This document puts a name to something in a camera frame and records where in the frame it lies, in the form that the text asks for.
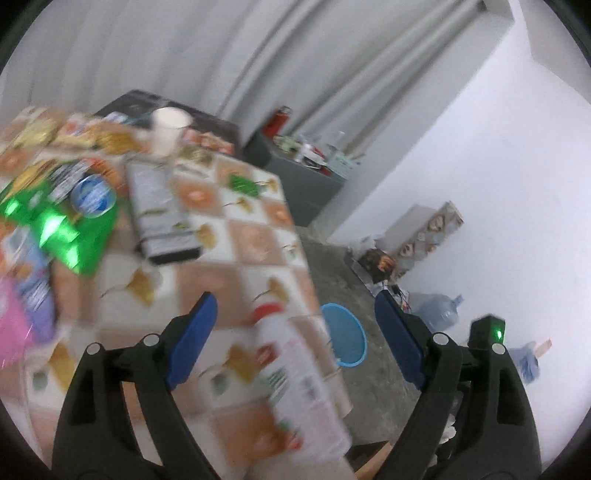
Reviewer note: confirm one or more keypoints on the green snack packet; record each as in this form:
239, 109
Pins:
55, 226

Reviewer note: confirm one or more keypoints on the grey curtain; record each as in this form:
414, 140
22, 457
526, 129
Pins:
231, 55

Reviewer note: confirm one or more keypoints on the pink packet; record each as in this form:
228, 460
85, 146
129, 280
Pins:
11, 323

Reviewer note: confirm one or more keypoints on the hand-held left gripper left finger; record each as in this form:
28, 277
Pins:
194, 337

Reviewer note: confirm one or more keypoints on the patterned checkered tablecloth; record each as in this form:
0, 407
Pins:
249, 240

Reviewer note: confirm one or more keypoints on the white cup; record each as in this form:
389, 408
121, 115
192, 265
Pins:
167, 131

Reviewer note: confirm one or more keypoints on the blue water jug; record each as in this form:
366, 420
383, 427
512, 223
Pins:
436, 311
524, 362

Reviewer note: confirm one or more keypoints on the pile of small cabinet items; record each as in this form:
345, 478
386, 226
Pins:
323, 152

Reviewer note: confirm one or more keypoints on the yellow snack packet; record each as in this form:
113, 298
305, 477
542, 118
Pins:
37, 129

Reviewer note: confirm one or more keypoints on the grey rectangular packet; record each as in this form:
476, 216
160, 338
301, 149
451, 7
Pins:
157, 207

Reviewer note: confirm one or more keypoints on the white bottle with red cap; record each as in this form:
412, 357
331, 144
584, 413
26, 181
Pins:
300, 374

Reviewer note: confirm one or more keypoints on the small green packet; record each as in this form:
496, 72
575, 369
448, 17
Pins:
244, 185

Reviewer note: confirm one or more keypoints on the orange snack packet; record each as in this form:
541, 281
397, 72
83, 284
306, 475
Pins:
207, 141

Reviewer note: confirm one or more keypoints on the red thermos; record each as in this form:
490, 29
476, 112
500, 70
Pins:
277, 121

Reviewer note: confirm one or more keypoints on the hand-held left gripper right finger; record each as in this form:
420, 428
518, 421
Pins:
399, 339

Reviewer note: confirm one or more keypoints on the purple blue packet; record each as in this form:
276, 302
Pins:
34, 286

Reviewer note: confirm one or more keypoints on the tall patterned carton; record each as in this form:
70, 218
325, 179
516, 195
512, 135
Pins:
429, 230

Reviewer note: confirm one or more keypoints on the dark printed box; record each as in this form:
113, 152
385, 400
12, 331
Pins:
376, 265

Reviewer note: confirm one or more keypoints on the black flat box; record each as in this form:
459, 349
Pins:
212, 124

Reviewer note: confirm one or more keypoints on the blue plastic bucket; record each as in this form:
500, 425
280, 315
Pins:
344, 334

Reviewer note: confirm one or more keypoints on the blue white label container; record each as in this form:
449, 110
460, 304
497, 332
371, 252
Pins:
93, 194

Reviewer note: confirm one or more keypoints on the grey cabinet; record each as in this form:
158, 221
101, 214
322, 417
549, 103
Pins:
300, 180

